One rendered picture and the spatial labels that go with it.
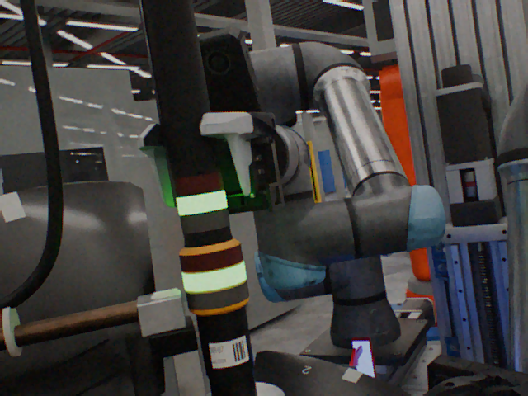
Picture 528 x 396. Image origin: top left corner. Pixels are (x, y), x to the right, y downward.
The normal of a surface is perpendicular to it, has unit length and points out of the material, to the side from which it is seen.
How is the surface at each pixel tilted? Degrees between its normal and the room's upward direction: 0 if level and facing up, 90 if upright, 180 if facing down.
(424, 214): 81
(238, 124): 89
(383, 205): 51
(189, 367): 90
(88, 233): 44
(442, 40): 90
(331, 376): 16
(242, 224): 90
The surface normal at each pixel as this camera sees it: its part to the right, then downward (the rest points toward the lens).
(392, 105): -0.21, 0.19
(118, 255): 0.14, -0.72
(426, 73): -0.48, 0.13
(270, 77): -0.01, 0.09
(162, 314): 0.21, 0.02
